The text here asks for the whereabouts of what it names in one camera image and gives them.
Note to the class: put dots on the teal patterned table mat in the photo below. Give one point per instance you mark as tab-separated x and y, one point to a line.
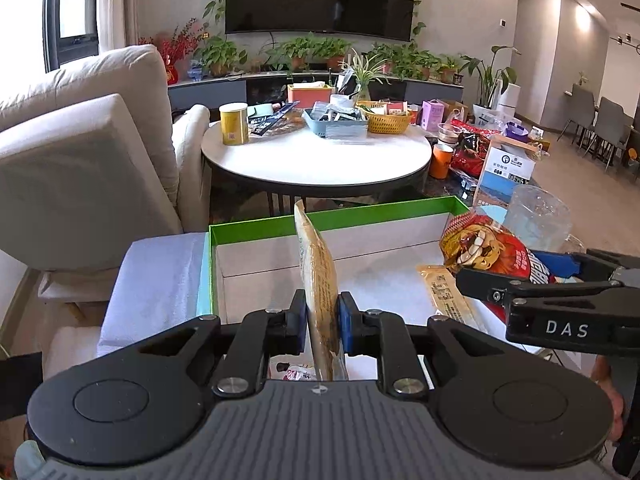
204	290

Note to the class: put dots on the red yellow snack packet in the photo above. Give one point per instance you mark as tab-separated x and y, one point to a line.
480	245

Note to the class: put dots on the lavender table cloth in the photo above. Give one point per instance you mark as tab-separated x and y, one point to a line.
155	285

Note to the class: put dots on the potted green plant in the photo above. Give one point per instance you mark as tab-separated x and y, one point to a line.
220	55
310	50

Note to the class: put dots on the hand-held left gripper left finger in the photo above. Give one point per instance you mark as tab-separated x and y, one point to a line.
300	327

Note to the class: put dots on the yellow woven basket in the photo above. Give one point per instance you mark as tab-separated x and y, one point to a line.
385	122

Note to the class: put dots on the orange pink box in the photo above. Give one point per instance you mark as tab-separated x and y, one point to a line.
307	96

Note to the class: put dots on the red white snack packet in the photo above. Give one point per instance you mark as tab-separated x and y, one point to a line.
295	372

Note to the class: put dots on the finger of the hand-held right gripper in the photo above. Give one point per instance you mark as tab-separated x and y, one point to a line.
500	284
600	260

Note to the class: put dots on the yellow canister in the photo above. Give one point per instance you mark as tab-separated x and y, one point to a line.
234	125

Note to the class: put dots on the round white table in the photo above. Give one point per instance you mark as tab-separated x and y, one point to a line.
325	160

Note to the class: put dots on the purple bowl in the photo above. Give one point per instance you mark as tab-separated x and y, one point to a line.
516	131

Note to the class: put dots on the white blue cardboard box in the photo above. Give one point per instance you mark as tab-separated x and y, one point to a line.
507	167

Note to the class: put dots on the red flower decoration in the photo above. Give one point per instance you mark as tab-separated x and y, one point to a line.
172	50

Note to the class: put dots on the orange cup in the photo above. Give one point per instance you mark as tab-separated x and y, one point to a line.
440	162

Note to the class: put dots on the white curtain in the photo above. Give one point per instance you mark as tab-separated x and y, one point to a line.
117	5

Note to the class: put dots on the dark framed window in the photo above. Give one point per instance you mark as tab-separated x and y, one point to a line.
75	5

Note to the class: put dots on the green cardboard box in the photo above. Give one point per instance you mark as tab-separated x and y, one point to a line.
380	240

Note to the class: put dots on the tall plant in white pot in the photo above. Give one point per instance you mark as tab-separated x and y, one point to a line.
492	72

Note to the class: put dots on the person's right hand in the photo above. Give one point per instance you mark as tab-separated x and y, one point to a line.
607	390

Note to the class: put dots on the row of potted plants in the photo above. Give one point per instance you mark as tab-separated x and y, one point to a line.
405	60

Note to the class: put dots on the grey television cabinet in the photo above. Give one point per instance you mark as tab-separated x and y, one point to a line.
215	92

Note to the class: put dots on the grey dining chair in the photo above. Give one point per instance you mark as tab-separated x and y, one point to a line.
580	107
610	125

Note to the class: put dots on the purple pink box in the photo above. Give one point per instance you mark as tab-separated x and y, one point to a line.
433	116

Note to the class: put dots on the cream fabric armchair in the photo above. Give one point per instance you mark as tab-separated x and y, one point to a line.
85	160

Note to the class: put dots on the beige snack packet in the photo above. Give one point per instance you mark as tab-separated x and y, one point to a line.
315	270
442	295

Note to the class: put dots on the dark flat packets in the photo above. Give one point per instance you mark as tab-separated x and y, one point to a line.
272	122

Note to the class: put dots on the clear glass mug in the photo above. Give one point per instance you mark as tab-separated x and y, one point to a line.
537	215

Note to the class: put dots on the blue white vase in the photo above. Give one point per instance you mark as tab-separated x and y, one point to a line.
195	71

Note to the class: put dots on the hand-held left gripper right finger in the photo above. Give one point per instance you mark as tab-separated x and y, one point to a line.
346	322

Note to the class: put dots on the red snack bag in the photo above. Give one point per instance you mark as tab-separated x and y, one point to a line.
470	152

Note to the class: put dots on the spider plant in vase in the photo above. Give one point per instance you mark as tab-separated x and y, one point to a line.
364	72

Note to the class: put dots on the blue plastic basket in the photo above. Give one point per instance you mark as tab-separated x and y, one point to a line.
335	129

